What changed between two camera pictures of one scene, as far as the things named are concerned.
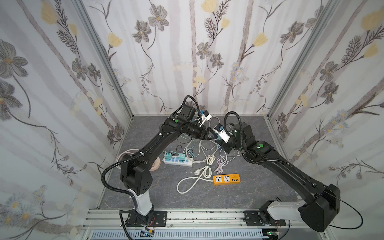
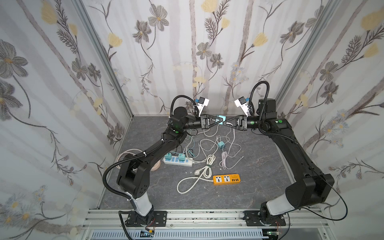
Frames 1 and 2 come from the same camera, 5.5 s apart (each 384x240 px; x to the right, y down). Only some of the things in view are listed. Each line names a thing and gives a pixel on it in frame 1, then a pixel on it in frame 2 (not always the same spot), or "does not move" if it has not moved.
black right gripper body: (227, 142) -> (243, 122)
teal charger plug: (181, 157) does not move
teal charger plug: (168, 155) does not move
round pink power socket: (156, 165) does not move
